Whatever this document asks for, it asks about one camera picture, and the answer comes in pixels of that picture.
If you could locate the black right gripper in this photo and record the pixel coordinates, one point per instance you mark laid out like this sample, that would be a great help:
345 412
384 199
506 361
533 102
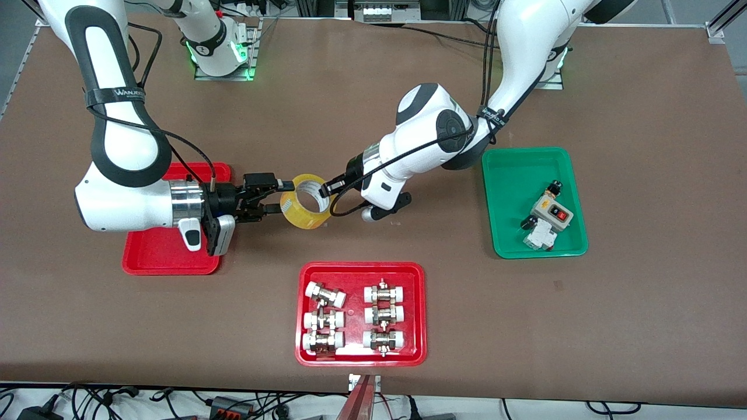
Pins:
226 200

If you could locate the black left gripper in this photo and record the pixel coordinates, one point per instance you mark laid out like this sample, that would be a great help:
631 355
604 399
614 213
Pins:
352 171

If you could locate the yellow packing tape roll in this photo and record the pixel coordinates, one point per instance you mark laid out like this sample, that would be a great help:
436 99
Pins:
303 220

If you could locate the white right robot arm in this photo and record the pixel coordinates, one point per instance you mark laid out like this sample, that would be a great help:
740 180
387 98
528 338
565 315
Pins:
122 146

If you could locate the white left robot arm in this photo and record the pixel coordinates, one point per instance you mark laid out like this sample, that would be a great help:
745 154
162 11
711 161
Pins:
513 46

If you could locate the red tray with fittings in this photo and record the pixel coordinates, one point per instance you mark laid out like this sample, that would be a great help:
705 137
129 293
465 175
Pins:
356 274

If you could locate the empty red plastic tray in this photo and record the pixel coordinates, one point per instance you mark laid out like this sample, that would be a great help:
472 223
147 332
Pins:
152 256

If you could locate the green plastic tray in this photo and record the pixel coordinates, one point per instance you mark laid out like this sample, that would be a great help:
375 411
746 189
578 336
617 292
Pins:
513 192

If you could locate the white-capped metal pipe fitting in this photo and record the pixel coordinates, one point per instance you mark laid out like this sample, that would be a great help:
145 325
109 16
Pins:
325 294
383 340
324 319
384 293
384 315
323 341

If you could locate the grey power strip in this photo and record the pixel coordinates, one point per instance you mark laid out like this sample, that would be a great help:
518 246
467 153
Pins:
385 13

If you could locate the black round knob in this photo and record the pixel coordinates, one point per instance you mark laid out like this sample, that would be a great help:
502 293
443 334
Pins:
530 223

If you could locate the small metal clamp plate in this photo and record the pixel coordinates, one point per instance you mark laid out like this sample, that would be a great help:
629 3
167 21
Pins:
376 382

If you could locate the white circuit breaker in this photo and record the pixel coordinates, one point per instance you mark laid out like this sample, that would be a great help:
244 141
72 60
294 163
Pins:
538 238

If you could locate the black orange connector block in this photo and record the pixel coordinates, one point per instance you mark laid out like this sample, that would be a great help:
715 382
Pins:
230 407

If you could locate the red clamp bar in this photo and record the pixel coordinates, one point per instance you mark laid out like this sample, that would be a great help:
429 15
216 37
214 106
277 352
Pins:
357 402

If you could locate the small black plug connector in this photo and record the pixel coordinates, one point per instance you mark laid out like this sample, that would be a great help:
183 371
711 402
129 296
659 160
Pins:
554 188

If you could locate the black plug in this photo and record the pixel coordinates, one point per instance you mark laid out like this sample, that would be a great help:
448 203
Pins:
412 408

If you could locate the black power adapter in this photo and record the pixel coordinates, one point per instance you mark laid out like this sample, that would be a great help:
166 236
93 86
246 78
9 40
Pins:
41 414

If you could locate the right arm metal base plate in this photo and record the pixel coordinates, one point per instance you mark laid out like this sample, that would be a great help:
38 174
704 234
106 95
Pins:
224 77

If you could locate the grey switch box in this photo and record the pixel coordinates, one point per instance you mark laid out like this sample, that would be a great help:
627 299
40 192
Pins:
548 209

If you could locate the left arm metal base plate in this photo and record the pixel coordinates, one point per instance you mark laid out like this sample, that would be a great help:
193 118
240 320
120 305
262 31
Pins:
551 85

